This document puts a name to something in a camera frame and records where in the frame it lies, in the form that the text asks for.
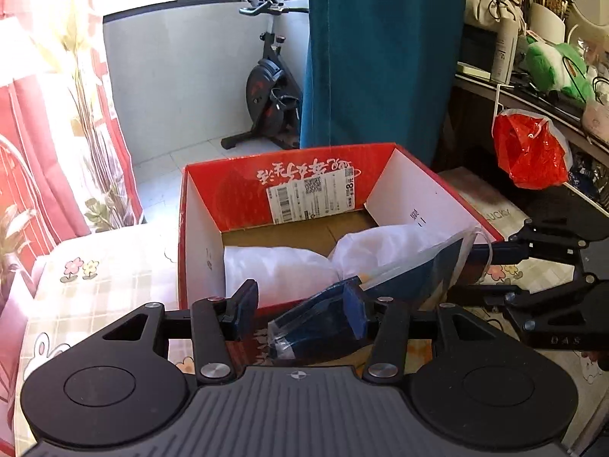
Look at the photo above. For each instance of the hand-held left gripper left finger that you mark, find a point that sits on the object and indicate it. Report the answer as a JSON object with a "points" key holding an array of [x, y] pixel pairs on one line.
{"points": [[245, 307]]}

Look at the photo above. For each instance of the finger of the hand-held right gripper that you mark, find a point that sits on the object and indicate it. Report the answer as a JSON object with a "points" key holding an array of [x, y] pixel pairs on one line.
{"points": [[480, 295], [499, 252]]}

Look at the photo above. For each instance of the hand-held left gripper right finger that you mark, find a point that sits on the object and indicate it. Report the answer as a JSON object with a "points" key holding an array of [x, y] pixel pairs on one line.
{"points": [[354, 312]]}

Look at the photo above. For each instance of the dark blue clothing packet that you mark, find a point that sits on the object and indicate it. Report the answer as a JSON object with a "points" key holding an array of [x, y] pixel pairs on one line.
{"points": [[314, 323]]}

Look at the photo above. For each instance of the white plastic bag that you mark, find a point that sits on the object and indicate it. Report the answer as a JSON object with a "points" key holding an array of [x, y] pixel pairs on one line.
{"points": [[276, 266]]}

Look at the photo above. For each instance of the red cardboard box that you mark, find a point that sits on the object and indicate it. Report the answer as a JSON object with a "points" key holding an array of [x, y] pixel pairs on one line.
{"points": [[228, 185]]}

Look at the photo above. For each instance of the beige cardboard box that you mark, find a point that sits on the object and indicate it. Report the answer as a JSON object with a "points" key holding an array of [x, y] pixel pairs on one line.
{"points": [[476, 195]]}

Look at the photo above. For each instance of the red plastic bag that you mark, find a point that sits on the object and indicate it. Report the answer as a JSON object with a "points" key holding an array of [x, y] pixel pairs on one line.
{"points": [[523, 152]]}

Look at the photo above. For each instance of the pink pouch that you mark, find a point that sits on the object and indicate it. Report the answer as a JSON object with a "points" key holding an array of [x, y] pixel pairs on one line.
{"points": [[597, 119]]}

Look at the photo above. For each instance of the dark wooden desk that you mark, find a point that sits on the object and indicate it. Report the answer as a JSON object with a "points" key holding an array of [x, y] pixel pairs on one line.
{"points": [[476, 86]]}

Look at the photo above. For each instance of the green plush toy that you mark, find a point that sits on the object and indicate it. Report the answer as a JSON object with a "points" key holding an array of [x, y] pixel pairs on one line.
{"points": [[547, 62]]}

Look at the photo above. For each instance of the white spray bottle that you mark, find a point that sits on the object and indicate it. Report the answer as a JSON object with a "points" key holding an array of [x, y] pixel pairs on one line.
{"points": [[504, 52]]}

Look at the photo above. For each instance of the black box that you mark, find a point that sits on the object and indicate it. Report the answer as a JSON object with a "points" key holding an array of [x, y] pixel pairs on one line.
{"points": [[476, 47]]}

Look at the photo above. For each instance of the black exercise bike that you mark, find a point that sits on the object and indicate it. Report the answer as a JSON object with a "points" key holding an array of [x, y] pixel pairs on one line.
{"points": [[266, 90]]}

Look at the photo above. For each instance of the teal curtain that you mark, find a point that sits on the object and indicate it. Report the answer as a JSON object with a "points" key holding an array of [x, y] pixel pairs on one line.
{"points": [[380, 57]]}

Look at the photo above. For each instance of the white brush holder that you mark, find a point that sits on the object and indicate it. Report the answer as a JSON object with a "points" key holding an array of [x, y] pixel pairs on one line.
{"points": [[547, 24]]}

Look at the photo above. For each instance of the red printed curtain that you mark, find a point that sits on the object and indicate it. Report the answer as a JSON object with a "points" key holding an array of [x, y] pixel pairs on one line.
{"points": [[47, 152]]}

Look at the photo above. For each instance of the round white mirror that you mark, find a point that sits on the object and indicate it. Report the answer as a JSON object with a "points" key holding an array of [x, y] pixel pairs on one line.
{"points": [[587, 0]]}

